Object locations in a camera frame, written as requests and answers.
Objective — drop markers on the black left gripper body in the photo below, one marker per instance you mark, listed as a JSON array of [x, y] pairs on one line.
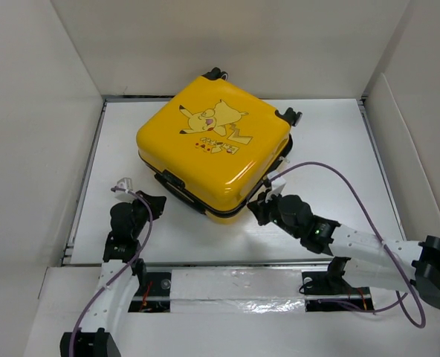
[[141, 214]]

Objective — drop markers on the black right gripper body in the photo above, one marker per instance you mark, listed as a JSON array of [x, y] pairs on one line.
[[276, 218]]

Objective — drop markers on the yellow hard-shell suitcase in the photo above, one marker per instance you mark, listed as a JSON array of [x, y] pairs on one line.
[[212, 144]]

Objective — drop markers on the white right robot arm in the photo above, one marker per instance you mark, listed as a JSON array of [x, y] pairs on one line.
[[359, 259]]

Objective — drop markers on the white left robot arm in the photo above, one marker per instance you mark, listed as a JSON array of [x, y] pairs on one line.
[[122, 273]]

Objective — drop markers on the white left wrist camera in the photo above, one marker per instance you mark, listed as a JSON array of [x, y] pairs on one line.
[[123, 185]]

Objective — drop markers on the metal base rail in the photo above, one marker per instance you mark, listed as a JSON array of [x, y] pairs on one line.
[[236, 290]]

